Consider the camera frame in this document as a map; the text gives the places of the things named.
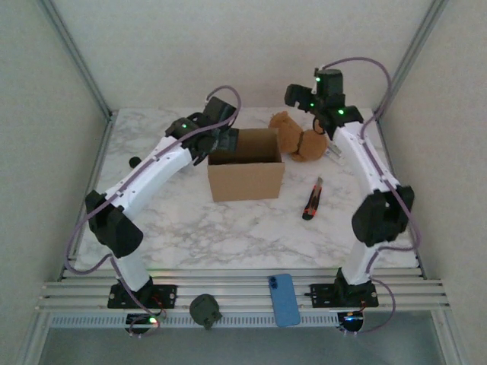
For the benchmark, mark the aluminium rail base frame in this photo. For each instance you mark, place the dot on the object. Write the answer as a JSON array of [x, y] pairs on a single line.
[[236, 292]]

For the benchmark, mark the brown cardboard box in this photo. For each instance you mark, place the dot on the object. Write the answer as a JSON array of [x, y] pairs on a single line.
[[247, 182]]

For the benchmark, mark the brown teddy bear plush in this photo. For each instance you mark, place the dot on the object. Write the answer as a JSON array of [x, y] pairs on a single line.
[[300, 140]]

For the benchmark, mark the small aluminium profile piece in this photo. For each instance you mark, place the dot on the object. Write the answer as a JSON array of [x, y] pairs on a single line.
[[335, 155]]

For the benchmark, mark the round black controller board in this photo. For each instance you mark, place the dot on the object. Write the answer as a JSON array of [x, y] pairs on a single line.
[[142, 323], [352, 322]]

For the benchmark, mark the orange black utility knife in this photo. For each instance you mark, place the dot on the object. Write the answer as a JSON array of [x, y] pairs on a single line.
[[314, 197]]

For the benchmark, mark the blue smartphone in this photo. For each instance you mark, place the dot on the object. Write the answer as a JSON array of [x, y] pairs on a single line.
[[283, 300]]

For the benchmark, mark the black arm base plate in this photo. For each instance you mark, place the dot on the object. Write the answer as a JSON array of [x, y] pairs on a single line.
[[323, 294], [165, 294]]

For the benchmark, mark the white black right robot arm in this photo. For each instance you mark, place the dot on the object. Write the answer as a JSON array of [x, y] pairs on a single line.
[[365, 159]]

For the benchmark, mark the small bottle with black cap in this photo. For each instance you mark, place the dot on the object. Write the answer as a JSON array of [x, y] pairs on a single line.
[[134, 161]]

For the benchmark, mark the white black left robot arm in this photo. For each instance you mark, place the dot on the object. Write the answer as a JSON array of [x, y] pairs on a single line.
[[160, 167]]

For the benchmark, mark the aluminium frame post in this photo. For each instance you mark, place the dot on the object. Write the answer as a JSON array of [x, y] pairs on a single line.
[[78, 57], [410, 57]]

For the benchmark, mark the dark round gadget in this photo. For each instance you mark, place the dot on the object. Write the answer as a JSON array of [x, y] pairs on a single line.
[[204, 308]]

